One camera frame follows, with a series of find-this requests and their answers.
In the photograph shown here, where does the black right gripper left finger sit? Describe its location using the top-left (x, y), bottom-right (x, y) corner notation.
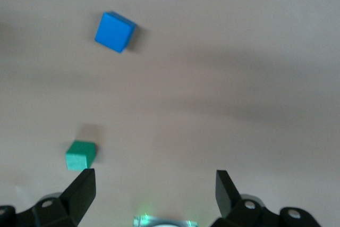
top-left (0, 168), bottom-right (97, 227)

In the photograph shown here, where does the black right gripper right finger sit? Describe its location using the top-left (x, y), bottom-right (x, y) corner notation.
top-left (209, 169), bottom-right (322, 227)

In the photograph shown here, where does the blue wooden cube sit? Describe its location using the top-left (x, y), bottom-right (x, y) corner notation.
top-left (93, 11), bottom-right (137, 54)

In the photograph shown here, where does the green wooden cube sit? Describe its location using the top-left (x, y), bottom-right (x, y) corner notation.
top-left (65, 140), bottom-right (97, 172)

